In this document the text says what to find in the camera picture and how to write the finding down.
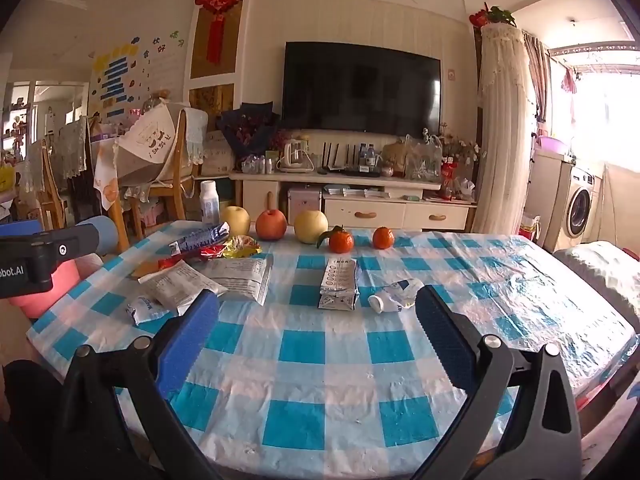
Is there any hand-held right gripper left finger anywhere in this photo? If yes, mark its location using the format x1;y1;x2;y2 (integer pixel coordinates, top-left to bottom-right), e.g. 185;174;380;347
50;289;236;480

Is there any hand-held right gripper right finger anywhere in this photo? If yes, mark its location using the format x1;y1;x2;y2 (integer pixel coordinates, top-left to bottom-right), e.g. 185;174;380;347
414;285;583;480

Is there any pink plastic bucket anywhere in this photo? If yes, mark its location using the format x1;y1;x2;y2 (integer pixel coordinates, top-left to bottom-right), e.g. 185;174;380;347
7;252;83;318

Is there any white pouch with grey print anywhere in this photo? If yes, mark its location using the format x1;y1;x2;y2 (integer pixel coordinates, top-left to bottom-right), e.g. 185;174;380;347
140;260;230;317

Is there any small white packet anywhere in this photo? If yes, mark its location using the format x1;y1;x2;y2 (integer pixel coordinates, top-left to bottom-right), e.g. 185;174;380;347
125;296;171;325

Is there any large white printed pouch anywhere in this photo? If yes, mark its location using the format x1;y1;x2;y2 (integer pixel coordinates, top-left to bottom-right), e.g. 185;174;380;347
200;255;274;306

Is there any red snack bag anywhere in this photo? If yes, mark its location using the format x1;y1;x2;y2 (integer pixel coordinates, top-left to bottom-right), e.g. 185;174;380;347
197;236;263;263

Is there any silver milk carton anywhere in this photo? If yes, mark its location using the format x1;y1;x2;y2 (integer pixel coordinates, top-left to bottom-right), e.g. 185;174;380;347
318;257;361;310

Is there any wooden chair with lace cover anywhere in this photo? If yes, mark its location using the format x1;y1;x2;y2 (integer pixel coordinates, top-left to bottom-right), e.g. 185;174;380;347
22;137;71;231

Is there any blue chair backrest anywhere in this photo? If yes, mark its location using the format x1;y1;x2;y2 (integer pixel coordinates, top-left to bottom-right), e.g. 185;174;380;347
75;216;118;256

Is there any dining table with printed cloth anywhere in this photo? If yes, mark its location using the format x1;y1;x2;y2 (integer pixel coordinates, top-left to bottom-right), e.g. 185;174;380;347
92;135;126;253

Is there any blue checked tablecloth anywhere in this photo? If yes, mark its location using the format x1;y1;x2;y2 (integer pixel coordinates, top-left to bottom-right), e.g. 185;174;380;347
25;220;638;480

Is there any white milk carton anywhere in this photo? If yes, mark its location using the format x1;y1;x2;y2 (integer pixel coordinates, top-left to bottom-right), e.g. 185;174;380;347
200;180;221;225

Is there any red apple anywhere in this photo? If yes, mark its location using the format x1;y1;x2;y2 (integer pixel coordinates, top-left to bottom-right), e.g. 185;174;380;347
255;208;288;241

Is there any light wooden chair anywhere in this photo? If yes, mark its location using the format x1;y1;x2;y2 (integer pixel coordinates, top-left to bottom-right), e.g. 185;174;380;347
125;107;208;241

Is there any yellow round pear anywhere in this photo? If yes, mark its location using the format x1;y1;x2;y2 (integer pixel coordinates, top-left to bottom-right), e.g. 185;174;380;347
293;210;329;245

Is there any white mesh food cover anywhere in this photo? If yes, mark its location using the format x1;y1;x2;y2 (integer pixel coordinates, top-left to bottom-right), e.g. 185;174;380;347
114;104;182;187

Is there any cream television cabinet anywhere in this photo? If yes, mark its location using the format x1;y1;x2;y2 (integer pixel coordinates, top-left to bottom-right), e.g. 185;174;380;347
229;167;478;233

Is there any pink storage box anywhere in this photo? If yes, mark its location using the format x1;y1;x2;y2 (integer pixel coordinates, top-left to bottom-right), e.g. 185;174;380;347
287;186;323;225

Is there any clear plastic bag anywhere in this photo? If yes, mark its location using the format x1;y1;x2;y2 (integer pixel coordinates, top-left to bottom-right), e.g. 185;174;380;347
404;134;444;183

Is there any black router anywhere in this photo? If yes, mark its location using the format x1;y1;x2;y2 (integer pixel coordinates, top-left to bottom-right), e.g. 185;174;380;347
320;142;383;177

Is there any brown bag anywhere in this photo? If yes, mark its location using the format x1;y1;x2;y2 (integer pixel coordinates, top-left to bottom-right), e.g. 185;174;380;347
382;140;408;176

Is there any dried flower bunch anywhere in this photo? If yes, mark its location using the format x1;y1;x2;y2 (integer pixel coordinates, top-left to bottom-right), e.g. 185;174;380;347
440;135;481;166

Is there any washing machine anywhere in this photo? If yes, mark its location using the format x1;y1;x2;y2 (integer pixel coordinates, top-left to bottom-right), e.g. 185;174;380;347
565;165;603;238

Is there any white electric kettle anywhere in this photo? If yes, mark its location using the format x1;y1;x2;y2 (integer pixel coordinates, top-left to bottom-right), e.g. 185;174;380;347
278;139;315;173

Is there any dark blue flower bouquet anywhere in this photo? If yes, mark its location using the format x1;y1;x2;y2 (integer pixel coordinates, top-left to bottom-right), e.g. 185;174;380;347
216;101;282;161

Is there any pink basin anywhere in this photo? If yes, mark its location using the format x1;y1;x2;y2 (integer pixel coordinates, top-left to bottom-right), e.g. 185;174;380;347
535;135;571;156

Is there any lace covered air conditioner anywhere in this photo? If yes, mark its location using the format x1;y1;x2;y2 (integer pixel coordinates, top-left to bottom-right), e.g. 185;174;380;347
472;22;536;235

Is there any black flat television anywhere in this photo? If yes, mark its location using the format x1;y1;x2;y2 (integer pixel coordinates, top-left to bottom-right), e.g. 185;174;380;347
281;41;443;137

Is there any patterned curtain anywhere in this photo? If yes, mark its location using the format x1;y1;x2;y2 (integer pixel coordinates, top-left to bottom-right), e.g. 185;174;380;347
522;30;551;126

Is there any green potted plant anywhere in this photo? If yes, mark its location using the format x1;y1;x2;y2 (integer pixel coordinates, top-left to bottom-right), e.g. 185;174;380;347
482;6;517;27

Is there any wall learning poster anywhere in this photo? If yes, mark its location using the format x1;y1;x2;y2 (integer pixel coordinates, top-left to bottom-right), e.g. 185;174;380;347
90;30;186;121

